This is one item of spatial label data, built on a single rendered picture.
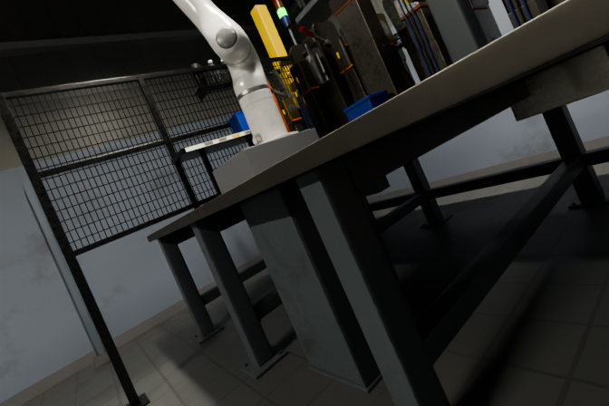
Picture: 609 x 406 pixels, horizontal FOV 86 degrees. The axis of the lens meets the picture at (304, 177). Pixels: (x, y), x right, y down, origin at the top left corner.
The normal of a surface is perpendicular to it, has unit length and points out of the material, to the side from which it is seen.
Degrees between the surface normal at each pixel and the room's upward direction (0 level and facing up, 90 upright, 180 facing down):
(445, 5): 90
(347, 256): 90
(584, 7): 90
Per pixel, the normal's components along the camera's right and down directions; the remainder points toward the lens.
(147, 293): 0.54, -0.23
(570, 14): -0.74, 0.32
